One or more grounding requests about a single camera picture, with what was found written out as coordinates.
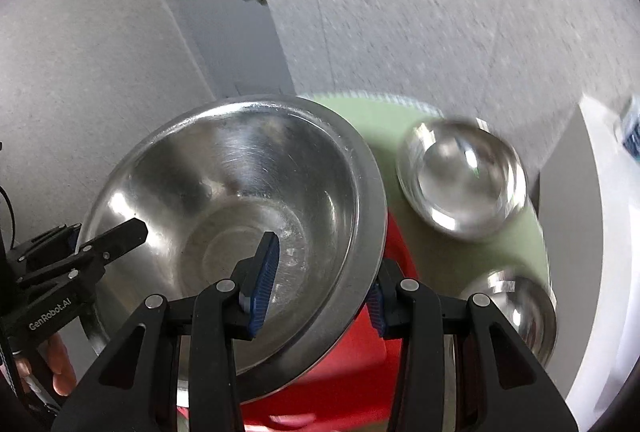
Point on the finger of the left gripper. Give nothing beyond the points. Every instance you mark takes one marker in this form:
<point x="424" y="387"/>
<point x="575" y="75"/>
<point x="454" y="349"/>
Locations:
<point x="115" y="243"/>

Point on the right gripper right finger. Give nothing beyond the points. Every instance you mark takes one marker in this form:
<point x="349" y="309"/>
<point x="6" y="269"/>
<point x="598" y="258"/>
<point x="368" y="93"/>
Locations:
<point x="500" y="385"/>

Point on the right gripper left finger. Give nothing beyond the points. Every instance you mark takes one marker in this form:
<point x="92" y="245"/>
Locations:
<point x="132" y="385"/>

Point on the small steel bowl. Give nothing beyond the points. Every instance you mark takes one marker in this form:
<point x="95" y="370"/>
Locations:
<point x="461" y="178"/>
<point x="529" y="305"/>

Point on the large steel mixing bowl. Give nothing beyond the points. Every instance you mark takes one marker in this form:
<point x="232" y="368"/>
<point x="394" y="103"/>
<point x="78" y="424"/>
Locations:
<point x="208" y="185"/>

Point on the left hand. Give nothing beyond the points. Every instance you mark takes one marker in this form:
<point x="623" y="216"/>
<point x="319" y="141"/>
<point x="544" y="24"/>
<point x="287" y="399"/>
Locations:
<point x="56" y="356"/>

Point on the green round table mat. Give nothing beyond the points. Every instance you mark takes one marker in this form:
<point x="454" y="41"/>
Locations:
<point x="444" y="263"/>

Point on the red square plastic bowl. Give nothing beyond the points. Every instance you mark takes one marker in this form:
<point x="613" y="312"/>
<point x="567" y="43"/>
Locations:
<point x="352" y="386"/>

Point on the blue white tissue pack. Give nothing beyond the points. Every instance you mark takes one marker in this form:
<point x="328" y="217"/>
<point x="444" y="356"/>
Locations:
<point x="630" y="127"/>

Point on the grey door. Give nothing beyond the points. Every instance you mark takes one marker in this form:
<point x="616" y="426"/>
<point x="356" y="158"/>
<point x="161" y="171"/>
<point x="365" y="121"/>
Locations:
<point x="236" y="45"/>

